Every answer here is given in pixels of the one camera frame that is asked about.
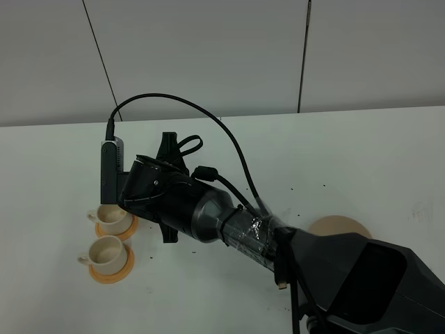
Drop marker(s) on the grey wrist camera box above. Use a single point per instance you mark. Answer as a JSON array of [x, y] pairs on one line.
[[112, 171]]

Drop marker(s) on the near white teacup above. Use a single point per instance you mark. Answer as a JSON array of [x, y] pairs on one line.
[[106, 255]]

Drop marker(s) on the far white teacup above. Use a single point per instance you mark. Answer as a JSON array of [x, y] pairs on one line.
[[112, 219]]

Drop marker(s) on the far orange saucer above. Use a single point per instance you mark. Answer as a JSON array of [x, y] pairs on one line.
[[122, 236]]

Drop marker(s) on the orange saucer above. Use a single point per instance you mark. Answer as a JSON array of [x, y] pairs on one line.
[[122, 236], [118, 276]]

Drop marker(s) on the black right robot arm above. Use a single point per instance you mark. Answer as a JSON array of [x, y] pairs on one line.
[[342, 283]]

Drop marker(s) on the near orange saucer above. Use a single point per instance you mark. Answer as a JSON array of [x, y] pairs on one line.
[[118, 276]]

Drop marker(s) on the beige round teapot coaster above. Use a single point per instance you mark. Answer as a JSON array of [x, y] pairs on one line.
[[335, 224]]

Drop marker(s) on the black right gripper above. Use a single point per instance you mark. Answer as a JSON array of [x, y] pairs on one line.
[[160, 189]]

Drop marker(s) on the white teacup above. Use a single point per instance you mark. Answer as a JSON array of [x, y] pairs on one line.
[[112, 219], [106, 255]]

